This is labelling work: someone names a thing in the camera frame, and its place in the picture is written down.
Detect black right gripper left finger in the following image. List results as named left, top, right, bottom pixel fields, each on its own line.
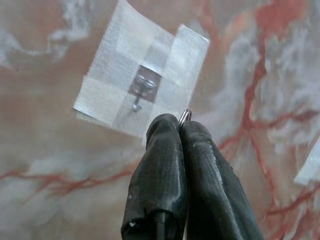
left=121, top=112, right=189, bottom=240

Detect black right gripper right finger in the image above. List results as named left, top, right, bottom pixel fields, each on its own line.
left=180, top=120, right=266, bottom=240

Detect silver key ring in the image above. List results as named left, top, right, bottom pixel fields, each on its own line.
left=178, top=109, right=192, bottom=125

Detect white tape piece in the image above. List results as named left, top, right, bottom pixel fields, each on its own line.
left=293, top=143, right=320, bottom=187

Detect white tape strips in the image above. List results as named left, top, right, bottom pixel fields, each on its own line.
left=73, top=0, right=210, bottom=147

